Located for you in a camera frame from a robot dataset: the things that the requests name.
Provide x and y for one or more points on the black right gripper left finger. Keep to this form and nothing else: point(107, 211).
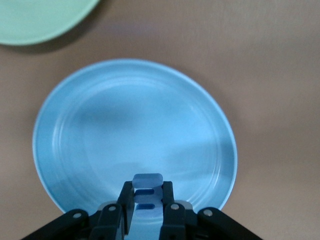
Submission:
point(126, 200)

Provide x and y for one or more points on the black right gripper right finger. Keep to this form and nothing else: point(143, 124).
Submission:
point(168, 200)

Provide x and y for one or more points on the blue letter E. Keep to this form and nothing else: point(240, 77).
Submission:
point(147, 180)

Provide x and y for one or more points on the blue round plate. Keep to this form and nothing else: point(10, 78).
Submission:
point(137, 112)

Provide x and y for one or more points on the brown table mat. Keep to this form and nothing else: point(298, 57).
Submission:
point(250, 50)

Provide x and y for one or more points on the green round plate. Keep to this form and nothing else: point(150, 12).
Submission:
point(37, 20)

